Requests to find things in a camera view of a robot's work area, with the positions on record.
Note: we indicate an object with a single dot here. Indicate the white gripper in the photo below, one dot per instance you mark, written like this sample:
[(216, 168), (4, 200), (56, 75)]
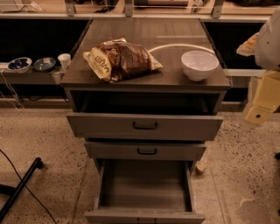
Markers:
[(269, 48)]

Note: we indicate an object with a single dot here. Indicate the grey bottom drawer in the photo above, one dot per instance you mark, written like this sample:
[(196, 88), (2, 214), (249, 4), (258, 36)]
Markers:
[(144, 192)]

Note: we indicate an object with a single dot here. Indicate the grey drawer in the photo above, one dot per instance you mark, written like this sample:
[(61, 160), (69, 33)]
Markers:
[(163, 119), (146, 150), (144, 192)]

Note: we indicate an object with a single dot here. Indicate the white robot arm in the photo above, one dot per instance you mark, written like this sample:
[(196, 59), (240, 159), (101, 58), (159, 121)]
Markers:
[(265, 46)]

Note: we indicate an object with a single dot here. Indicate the grey wooden drawer cabinet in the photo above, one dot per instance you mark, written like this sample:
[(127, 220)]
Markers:
[(167, 39)]

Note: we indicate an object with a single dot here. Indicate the grey top drawer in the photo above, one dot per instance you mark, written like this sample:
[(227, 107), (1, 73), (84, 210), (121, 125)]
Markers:
[(163, 119)]

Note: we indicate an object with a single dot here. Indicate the grey middle drawer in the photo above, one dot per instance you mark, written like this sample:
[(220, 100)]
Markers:
[(146, 150)]

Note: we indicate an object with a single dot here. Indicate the white ceramic bowl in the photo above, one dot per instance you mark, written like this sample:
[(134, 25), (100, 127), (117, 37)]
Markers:
[(198, 65)]

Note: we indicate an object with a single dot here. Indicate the small bread piece on floor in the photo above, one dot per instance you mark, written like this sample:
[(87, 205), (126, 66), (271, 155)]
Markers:
[(202, 165)]

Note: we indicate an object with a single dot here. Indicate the bagged sliced bread loaf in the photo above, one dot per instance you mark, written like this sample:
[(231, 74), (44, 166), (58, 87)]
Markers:
[(118, 60)]

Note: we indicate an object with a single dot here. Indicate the white paper cup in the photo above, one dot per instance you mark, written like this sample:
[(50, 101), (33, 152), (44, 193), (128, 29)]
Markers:
[(65, 60)]

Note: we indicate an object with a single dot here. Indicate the grey low side shelf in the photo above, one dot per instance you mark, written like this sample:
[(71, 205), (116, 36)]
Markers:
[(32, 77)]

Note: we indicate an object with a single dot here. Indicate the dark blue small bowl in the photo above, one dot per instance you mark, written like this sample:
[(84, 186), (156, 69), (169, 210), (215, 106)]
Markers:
[(44, 65)]

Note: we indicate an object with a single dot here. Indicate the blue patterned bowl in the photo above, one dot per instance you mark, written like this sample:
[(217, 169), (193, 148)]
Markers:
[(20, 65)]

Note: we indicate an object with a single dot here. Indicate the black metal stand leg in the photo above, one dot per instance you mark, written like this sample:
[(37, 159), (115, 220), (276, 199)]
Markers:
[(13, 192)]

